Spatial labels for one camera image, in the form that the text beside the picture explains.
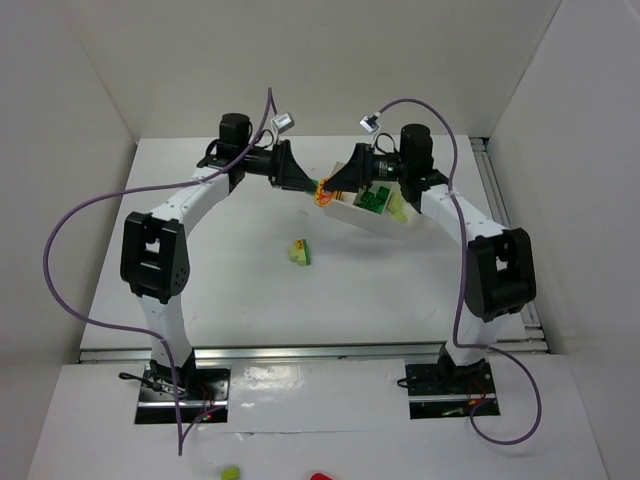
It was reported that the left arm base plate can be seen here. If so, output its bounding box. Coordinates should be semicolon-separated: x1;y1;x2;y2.
118;366;231;425

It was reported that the white divided plastic container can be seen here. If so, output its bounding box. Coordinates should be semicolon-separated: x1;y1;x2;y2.
323;160;422;240

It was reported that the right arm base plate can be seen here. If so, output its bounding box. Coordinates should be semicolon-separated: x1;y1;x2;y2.
396;362;500;420

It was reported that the red object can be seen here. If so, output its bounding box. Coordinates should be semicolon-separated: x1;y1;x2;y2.
310;472;334;480

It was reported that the yellow orange lego piece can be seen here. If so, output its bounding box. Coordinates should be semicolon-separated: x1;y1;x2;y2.
314;178;335;208

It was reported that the aluminium rail frame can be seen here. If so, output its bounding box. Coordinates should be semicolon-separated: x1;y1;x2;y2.
81;135;536;365

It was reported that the pale green lego brick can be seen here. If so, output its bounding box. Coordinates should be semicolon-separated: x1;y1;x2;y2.
386;194;408;224

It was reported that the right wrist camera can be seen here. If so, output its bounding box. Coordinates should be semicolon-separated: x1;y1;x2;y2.
359;113;380;135

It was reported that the pale yellow green lego stack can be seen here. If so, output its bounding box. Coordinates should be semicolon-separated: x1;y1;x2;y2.
288;239;311;266

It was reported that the green two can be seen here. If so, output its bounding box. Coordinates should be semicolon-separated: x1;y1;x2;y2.
354;186;391;215

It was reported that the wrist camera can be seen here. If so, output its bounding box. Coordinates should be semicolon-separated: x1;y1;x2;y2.
270;112;295;134
359;113;380;135

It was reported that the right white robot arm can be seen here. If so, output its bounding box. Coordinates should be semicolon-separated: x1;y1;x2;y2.
323;123;536;394

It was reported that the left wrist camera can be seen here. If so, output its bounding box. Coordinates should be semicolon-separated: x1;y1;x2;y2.
270;112;295;134

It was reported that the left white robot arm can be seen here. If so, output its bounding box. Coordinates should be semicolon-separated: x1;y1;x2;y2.
120;113;315;392

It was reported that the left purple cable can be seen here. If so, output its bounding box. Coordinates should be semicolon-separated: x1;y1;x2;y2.
42;87;276;457

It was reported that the lime green object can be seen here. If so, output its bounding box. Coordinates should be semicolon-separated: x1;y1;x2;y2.
220;466;240;480

